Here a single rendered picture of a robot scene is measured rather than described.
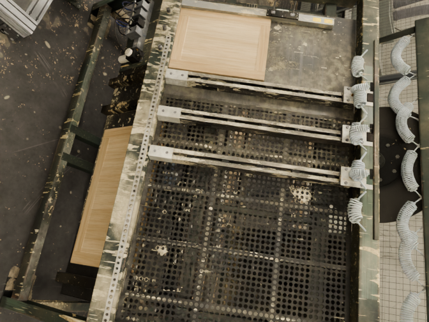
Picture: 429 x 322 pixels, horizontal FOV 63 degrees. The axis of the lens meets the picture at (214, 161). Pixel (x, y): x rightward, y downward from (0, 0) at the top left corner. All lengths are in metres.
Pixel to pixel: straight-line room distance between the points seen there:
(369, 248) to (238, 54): 1.28
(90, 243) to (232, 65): 1.37
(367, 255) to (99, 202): 1.57
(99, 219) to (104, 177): 0.28
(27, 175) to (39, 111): 0.43
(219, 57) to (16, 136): 1.35
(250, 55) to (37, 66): 1.40
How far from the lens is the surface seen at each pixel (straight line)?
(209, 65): 2.14
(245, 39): 2.26
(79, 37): 2.93
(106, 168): 2.39
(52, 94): 2.67
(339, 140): 1.99
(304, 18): 2.39
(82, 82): 2.62
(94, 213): 2.35
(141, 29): 2.24
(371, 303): 1.86
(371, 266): 1.87
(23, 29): 2.44
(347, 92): 2.09
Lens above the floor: 2.20
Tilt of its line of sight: 33 degrees down
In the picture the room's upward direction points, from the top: 87 degrees clockwise
